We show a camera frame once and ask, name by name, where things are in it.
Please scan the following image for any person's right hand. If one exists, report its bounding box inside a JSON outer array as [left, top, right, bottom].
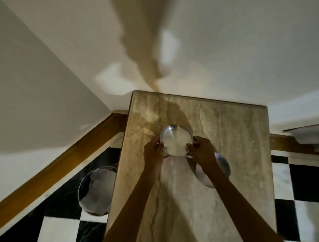
[[186, 136, 218, 174]]

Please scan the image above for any person's left hand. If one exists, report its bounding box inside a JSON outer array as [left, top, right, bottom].
[[143, 135, 165, 176]]

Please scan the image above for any small round steel pan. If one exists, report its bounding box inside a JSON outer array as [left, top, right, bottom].
[[159, 124, 194, 158]]

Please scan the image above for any person's left forearm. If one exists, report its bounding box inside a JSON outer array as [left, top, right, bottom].
[[103, 163, 164, 242]]

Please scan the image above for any person's right forearm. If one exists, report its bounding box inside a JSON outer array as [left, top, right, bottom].
[[202, 165, 285, 242]]

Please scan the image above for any round steel plate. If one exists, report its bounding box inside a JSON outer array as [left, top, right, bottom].
[[195, 152, 231, 189]]

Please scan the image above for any large round steel bowl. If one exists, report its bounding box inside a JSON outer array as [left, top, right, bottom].
[[78, 166, 118, 216]]

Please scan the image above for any brown wooden skirting board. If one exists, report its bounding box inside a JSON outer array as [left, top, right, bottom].
[[270, 133, 319, 153], [0, 112, 128, 212]]

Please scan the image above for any white box-shaped object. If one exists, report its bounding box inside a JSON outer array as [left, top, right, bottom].
[[282, 124, 319, 145]]

